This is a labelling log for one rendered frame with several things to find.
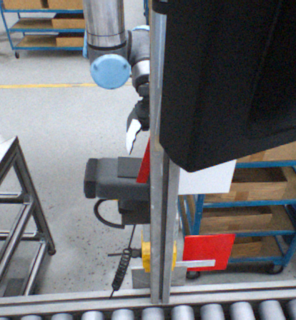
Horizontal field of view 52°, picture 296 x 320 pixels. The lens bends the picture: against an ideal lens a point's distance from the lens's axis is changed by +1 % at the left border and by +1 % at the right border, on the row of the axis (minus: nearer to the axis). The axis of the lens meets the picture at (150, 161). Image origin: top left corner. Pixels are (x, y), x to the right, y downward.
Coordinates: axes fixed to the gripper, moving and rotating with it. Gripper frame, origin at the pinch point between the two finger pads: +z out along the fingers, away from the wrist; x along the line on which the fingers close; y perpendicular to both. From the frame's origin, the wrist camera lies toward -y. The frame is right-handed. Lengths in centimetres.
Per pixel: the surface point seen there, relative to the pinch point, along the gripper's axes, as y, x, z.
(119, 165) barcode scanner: -22.6, 5.1, 11.4
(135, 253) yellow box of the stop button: -1.8, 4.8, 24.3
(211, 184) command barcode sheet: -21.0, -9.6, 15.2
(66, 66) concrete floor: 219, 96, -199
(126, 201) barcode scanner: -17.6, 4.6, 16.4
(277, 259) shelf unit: 84, -55, 26
